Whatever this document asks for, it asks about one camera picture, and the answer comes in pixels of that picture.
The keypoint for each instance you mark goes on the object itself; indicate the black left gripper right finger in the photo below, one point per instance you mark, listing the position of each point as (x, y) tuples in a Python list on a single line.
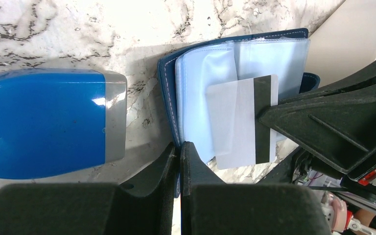
[(209, 206)]

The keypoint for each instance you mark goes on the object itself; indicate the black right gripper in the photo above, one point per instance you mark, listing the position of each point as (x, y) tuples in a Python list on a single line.
[(335, 128)]

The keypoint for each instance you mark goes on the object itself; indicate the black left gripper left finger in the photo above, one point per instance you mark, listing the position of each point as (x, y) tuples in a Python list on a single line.
[(142, 205)]

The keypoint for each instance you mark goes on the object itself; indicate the white card with black stripe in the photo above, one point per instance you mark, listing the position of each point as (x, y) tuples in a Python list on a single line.
[(239, 139)]

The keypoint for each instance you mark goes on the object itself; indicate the white rectangular plastic tray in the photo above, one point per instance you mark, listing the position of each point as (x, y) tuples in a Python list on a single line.
[(345, 42)]

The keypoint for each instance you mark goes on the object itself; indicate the blue card holder wallet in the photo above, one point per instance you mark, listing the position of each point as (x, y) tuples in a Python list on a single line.
[(186, 73)]

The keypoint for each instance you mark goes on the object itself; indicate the small blue plastic box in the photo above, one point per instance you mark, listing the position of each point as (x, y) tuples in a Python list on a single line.
[(56, 121)]

